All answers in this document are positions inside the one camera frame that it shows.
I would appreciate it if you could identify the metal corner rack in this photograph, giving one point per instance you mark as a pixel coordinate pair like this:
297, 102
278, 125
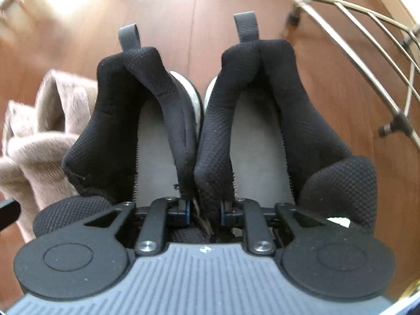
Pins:
398, 118

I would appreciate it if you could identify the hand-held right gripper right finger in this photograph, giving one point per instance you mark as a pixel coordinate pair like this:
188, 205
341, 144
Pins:
222, 213

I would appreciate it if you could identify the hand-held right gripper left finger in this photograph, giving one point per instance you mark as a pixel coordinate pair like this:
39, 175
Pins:
187, 211

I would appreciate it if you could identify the black sneaker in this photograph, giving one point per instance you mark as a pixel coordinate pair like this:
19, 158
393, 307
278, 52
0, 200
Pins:
315, 131
111, 131

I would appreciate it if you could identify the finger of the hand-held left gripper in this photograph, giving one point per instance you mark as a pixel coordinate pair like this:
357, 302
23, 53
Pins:
8, 215

